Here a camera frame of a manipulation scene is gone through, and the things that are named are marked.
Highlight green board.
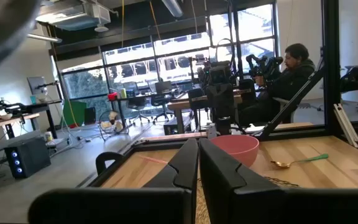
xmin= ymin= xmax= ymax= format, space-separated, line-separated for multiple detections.
xmin=62 ymin=101 xmax=88 ymax=128

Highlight light wooden workbench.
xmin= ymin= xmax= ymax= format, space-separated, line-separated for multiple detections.
xmin=0 ymin=112 xmax=41 ymax=140

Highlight ceiling tube light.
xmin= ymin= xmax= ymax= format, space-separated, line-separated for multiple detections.
xmin=26 ymin=33 xmax=63 ymax=44

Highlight aluminium extrusion rails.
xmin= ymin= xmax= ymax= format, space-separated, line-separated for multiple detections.
xmin=333 ymin=103 xmax=358 ymax=149

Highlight green utensil handle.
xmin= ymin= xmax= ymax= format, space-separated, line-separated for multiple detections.
xmin=270 ymin=153 xmax=329 ymax=169

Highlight black computer tower blue lights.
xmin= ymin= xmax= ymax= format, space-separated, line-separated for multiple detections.
xmin=4 ymin=136 xmax=52 ymax=179

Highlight black table frame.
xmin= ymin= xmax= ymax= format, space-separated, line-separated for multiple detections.
xmin=76 ymin=0 xmax=358 ymax=189

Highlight orange handled utensil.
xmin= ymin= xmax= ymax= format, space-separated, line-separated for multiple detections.
xmin=136 ymin=154 xmax=169 ymax=165

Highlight pink plastic bowl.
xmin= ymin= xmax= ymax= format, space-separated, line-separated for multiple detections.
xmin=209 ymin=134 xmax=260 ymax=169

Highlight black office chair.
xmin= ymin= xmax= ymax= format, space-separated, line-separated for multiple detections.
xmin=187 ymin=88 xmax=210 ymax=129
xmin=125 ymin=95 xmax=151 ymax=124
xmin=150 ymin=93 xmax=174 ymax=123

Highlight wooden desk black legs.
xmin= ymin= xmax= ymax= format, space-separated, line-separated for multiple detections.
xmin=166 ymin=89 xmax=252 ymax=135

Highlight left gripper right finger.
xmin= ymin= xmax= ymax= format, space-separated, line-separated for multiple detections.
xmin=198 ymin=138 xmax=358 ymax=224

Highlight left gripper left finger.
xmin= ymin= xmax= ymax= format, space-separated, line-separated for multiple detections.
xmin=27 ymin=138 xmax=200 ymax=224

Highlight grey computer monitor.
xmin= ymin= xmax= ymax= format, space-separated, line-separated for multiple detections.
xmin=27 ymin=76 xmax=48 ymax=96

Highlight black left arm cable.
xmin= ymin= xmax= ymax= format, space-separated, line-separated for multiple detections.
xmin=0 ymin=0 xmax=42 ymax=76

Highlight white ceiling air unit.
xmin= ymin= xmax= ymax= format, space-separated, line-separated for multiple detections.
xmin=35 ymin=2 xmax=112 ymax=32

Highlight seated person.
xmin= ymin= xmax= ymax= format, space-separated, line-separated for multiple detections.
xmin=237 ymin=43 xmax=316 ymax=127

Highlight round wire floor fan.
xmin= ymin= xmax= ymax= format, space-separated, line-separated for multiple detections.
xmin=98 ymin=110 xmax=124 ymax=138

